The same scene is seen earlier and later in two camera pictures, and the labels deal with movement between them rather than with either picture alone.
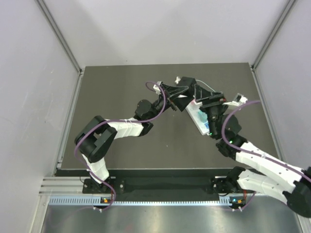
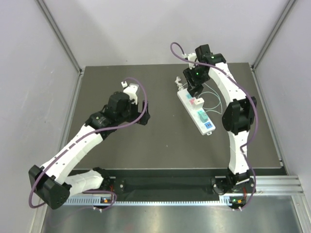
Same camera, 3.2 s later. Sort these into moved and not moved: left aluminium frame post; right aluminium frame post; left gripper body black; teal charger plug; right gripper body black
Moved: left gripper body black; right gripper body black
Not moved: teal charger plug; left aluminium frame post; right aluminium frame post
